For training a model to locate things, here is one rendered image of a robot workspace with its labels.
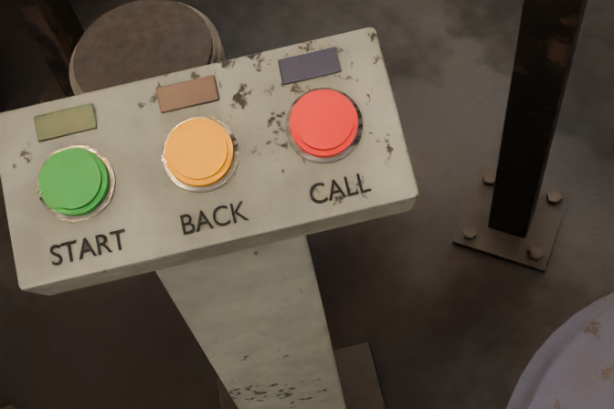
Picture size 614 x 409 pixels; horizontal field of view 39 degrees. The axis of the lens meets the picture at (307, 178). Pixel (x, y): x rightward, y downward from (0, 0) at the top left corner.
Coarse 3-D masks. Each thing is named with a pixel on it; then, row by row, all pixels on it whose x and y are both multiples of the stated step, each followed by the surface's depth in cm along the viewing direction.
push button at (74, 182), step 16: (48, 160) 51; (64, 160) 51; (80, 160) 51; (96, 160) 51; (48, 176) 50; (64, 176) 50; (80, 176) 50; (96, 176) 50; (48, 192) 50; (64, 192) 50; (80, 192) 50; (96, 192) 50; (64, 208) 50; (80, 208) 50
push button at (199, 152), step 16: (176, 128) 51; (192, 128) 51; (208, 128) 51; (176, 144) 51; (192, 144) 51; (208, 144) 50; (224, 144) 50; (176, 160) 50; (192, 160) 50; (208, 160) 50; (224, 160) 50; (176, 176) 50; (192, 176) 50; (208, 176) 50
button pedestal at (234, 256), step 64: (256, 64) 53; (384, 64) 52; (0, 128) 52; (128, 128) 52; (256, 128) 52; (384, 128) 52; (128, 192) 51; (192, 192) 51; (256, 192) 51; (320, 192) 51; (384, 192) 51; (64, 256) 51; (128, 256) 50; (192, 256) 52; (256, 256) 56; (192, 320) 63; (256, 320) 65; (320, 320) 68; (256, 384) 77; (320, 384) 80
